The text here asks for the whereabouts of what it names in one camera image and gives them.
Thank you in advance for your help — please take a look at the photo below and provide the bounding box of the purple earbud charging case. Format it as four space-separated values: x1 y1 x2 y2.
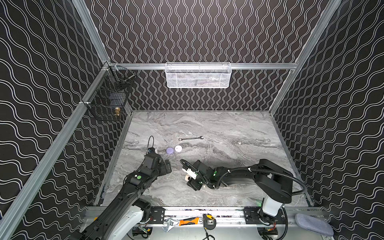
166 147 175 155

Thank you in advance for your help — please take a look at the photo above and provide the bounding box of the white earbud charging case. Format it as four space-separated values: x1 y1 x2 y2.
175 145 183 153

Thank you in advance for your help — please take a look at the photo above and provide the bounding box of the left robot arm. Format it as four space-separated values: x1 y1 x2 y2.
69 148 172 240

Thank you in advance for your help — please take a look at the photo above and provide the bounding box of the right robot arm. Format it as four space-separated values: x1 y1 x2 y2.
180 159 307 226

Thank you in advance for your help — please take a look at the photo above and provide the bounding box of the silver combination wrench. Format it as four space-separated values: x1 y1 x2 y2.
179 136 204 142

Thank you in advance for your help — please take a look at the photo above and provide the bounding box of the black yellow tape measure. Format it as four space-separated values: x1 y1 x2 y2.
203 214 217 230

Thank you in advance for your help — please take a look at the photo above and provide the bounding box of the orange adjustable wrench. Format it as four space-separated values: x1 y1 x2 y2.
162 217 203 232

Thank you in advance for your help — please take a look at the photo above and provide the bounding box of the brass padlock in basket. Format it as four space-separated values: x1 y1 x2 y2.
115 107 121 117

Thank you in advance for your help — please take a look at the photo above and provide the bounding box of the grey cloth pad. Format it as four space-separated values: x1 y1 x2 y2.
295 214 334 237

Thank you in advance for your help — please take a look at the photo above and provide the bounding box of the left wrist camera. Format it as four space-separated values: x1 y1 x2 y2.
147 148 156 154

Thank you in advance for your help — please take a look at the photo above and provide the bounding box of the black wire basket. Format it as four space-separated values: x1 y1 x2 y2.
82 62 138 123

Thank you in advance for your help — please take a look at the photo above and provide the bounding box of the white wire mesh basket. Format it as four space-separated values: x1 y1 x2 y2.
165 62 232 89

